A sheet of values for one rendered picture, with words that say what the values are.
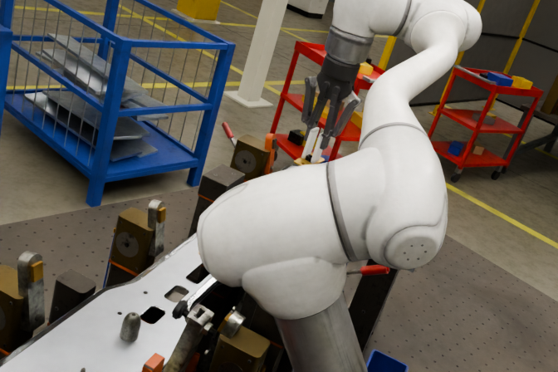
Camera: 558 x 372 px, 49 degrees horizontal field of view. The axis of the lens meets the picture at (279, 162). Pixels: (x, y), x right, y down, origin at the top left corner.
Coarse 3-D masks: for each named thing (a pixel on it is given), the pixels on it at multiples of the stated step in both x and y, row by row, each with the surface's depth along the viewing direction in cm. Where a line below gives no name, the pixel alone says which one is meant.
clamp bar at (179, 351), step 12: (180, 312) 84; (192, 312) 85; (204, 312) 85; (192, 324) 83; (204, 324) 83; (180, 336) 85; (192, 336) 84; (180, 348) 85; (192, 348) 85; (180, 360) 86
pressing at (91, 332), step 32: (192, 256) 136; (128, 288) 120; (160, 288) 123; (192, 288) 125; (64, 320) 107; (96, 320) 109; (160, 320) 114; (32, 352) 98; (64, 352) 100; (96, 352) 102; (128, 352) 104; (160, 352) 106
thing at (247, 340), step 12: (240, 336) 105; (252, 336) 106; (216, 348) 105; (228, 348) 103; (240, 348) 103; (252, 348) 103; (264, 348) 104; (216, 360) 105; (228, 360) 104; (240, 360) 103; (252, 360) 102
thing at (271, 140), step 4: (268, 136) 190; (272, 136) 190; (268, 140) 190; (272, 140) 190; (276, 140) 191; (268, 144) 190; (272, 144) 190; (276, 144) 192; (268, 148) 190; (272, 148) 191; (272, 152) 192; (268, 156) 191; (272, 156) 193; (268, 160) 191; (272, 160) 194; (268, 164) 192; (272, 164) 195; (268, 168) 192; (272, 168) 193; (264, 172) 193; (268, 172) 193
